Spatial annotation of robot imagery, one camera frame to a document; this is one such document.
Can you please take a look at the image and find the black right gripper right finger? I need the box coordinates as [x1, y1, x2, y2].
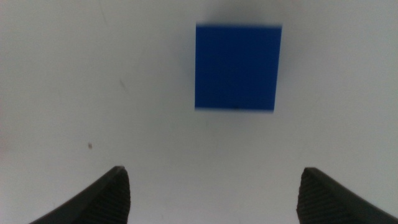
[295, 167, 398, 224]

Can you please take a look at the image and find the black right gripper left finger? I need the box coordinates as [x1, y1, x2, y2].
[29, 166, 131, 224]

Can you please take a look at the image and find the blue cube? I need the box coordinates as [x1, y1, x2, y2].
[194, 24, 283, 112]

